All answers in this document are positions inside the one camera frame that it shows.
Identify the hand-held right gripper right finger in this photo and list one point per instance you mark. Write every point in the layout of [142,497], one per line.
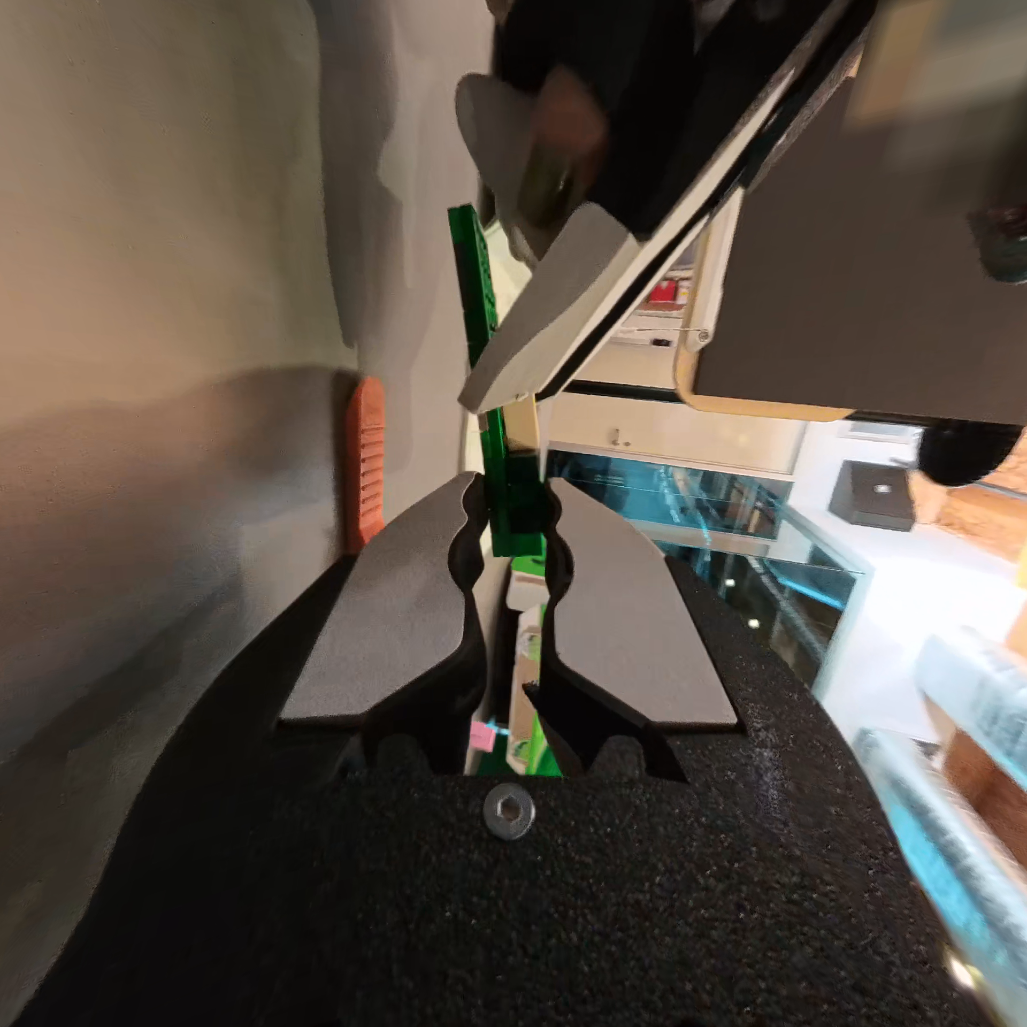
[634,626]

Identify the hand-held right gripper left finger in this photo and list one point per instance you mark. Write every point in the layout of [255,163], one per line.
[393,610]

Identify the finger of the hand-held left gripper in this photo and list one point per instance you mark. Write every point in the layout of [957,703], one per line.
[562,313]
[493,152]

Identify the green toy brick model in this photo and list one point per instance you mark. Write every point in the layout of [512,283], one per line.
[481,273]

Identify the glass display case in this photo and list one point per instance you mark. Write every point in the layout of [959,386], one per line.
[738,545]

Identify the orange brick separator tool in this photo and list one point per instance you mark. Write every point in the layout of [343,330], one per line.
[367,465]

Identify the pink toy brick piece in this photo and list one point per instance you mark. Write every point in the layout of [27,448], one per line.
[482,735]

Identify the white cabinet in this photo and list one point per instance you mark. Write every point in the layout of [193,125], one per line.
[690,437]

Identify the black square box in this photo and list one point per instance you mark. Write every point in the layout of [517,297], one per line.
[873,496]

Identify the grey table with pale edge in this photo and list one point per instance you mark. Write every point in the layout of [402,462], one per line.
[866,281]

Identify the clear plastic container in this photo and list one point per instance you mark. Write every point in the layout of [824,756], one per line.
[955,802]

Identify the black round object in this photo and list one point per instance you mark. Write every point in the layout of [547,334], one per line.
[967,453]

